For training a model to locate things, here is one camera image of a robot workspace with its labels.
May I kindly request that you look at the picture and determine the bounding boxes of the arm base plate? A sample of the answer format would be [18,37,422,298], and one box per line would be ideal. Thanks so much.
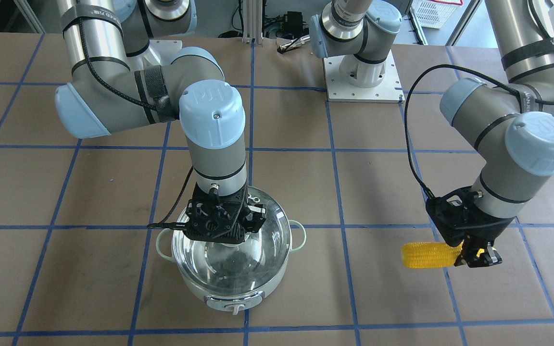
[323,51,404,103]

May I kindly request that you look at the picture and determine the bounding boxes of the pale green cooking pot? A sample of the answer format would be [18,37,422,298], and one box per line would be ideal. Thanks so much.
[157,186,306,314]

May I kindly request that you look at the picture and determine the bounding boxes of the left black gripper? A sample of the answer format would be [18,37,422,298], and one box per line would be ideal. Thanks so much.
[425,187,514,268]

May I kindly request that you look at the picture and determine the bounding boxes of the glass pot lid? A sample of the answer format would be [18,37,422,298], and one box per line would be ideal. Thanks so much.
[172,186,291,295]

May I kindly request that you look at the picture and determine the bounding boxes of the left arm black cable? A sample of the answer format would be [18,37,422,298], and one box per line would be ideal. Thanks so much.
[403,0,554,198]

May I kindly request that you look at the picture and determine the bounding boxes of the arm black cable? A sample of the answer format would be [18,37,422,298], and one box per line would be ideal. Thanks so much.
[77,14,220,229]
[403,0,554,198]

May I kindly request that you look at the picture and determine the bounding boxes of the aluminium frame post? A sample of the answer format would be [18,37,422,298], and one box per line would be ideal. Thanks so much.
[241,0,264,46]

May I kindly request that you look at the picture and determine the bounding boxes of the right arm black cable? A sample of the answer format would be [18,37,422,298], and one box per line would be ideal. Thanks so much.
[77,14,220,229]

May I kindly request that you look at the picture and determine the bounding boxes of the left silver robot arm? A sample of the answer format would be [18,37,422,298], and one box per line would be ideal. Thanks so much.
[426,0,554,268]

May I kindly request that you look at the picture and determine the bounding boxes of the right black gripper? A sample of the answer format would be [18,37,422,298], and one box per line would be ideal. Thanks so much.
[183,190,266,243]

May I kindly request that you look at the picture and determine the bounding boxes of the yellow corn cob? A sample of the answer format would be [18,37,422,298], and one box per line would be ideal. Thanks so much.
[402,242,462,269]

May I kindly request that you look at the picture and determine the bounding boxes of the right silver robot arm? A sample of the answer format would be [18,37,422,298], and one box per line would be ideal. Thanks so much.
[55,0,267,245]

